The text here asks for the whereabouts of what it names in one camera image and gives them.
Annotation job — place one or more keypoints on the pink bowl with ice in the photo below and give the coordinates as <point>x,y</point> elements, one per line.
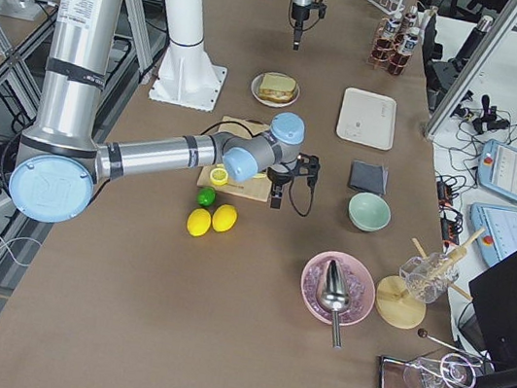
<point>358,281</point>

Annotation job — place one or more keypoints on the plain bread slice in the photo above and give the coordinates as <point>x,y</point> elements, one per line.
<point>277,83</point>

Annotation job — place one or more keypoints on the wine glass upper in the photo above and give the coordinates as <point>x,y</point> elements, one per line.
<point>453,370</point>

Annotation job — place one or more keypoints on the teach pendant lower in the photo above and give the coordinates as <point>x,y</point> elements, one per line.
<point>499,238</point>

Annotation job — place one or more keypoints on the yellow lemon lower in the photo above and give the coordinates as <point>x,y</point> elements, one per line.
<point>199,222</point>

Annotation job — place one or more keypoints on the tea bottle back left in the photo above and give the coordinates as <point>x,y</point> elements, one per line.
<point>409,19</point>

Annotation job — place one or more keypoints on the teach pendant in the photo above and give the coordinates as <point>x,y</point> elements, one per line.
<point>499,238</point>
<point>497,169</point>

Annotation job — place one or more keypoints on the glass mug on stand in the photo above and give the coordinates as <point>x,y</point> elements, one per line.
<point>427,279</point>

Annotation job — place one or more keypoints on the half lemon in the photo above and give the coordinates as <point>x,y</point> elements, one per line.
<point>218,176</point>

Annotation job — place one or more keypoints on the cream rabbit serving tray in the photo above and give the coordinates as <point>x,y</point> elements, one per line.
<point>367,118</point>

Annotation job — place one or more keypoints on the wooden cutting board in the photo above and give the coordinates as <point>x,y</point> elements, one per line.
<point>254,189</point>

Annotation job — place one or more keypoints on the teach pendant upper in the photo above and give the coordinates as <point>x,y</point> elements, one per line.
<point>497,169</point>

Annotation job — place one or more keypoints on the tea bottle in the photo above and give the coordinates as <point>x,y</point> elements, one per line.
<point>384,40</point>
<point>409,19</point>
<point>404,51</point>

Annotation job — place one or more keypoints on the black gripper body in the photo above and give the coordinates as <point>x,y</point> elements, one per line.
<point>279,177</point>
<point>298,14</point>

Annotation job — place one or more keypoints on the tea bottle front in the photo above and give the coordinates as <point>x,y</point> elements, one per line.
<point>404,51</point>

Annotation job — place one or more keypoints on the aluminium frame post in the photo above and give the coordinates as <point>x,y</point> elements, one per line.
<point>492,40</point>

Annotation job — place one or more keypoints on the green lime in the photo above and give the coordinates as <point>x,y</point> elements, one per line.
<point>206,196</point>

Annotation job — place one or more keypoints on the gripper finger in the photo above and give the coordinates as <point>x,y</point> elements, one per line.
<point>275,201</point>
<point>297,36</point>

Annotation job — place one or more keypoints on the yellow lemon upper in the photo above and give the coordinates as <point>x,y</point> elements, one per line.
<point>224,218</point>

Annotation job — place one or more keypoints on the white round plate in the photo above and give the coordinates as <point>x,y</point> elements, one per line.
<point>254,87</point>

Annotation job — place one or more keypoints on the yellow lemon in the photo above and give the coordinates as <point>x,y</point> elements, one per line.
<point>224,218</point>
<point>199,222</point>

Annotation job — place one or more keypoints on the tea bottle right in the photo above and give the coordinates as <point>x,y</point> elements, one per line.
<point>384,40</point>

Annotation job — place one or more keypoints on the folded grey cloth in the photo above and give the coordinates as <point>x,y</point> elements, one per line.
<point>368,178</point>

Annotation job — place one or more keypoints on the mint green bowl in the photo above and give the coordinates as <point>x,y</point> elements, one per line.
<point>369,212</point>

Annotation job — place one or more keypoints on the wooden mug tree stand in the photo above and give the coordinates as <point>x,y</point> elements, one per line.
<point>393,301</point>

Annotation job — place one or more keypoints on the copper wire bottle rack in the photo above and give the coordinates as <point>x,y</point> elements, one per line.
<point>394,41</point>

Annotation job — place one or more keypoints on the steel ice scoop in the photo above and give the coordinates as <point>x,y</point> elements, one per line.
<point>335,299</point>

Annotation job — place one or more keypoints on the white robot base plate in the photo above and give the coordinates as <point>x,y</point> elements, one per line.
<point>187,77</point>

